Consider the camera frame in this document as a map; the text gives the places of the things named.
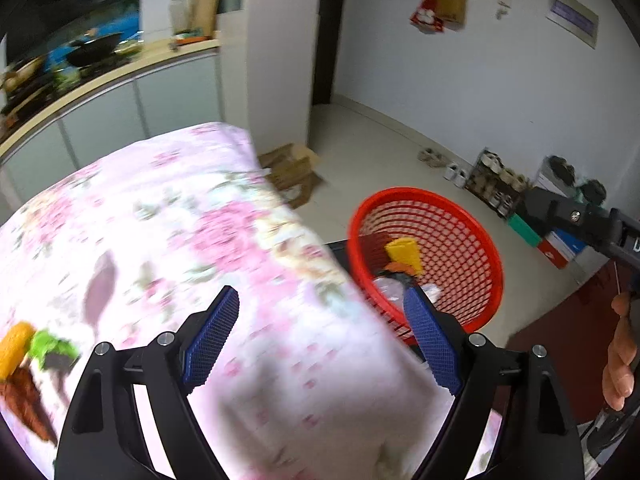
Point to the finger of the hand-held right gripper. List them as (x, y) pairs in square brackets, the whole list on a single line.
[(570, 220)]

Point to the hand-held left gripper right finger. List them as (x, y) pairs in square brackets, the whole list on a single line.
[(432, 345)]

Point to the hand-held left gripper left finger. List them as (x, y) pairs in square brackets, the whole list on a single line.
[(212, 340)]

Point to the translucent white plastic bag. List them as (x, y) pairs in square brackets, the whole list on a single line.
[(432, 294)]

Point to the clear plastic bag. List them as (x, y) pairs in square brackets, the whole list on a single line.
[(390, 287)]

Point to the red plastic mesh basket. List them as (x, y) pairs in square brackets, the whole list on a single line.
[(475, 280)]

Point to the yellow foam net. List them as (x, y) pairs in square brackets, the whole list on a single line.
[(402, 255), (15, 350)]

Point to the green snack packet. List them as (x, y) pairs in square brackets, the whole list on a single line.
[(47, 345)]

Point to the brown paper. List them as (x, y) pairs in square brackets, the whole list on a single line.
[(25, 402)]

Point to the person's right hand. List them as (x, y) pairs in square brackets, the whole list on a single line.
[(620, 360)]

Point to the stack of shoe boxes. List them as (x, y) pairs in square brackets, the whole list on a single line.
[(555, 245)]

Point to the pair of dark shoes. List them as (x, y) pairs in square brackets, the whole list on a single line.
[(561, 170), (591, 192)]

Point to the black shoe rack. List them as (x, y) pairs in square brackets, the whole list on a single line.
[(497, 185)]

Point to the pair of white shoes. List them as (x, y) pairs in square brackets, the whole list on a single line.
[(457, 175)]

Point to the pink floral blanket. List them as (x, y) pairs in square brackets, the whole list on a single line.
[(200, 210)]

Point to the pair of grey slippers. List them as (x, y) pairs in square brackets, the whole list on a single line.
[(432, 156)]

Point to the cardboard box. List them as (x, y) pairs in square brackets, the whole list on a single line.
[(290, 170)]

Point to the grey electric panel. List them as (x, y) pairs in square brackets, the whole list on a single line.
[(572, 15)]

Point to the red hanging bag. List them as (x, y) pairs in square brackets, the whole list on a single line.
[(427, 17)]

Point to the grey kitchen cabinets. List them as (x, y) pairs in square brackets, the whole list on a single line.
[(175, 95)]

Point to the beige kitchen countertop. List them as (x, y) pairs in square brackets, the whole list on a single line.
[(150, 57)]

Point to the orange tray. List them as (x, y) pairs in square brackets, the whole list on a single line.
[(192, 37)]

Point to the black wok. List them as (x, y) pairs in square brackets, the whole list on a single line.
[(95, 50)]

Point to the clear plastic bottle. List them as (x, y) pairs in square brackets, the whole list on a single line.
[(177, 15)]

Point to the brass pan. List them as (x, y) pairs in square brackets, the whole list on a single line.
[(20, 72)]

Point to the black range hood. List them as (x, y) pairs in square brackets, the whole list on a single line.
[(50, 0)]

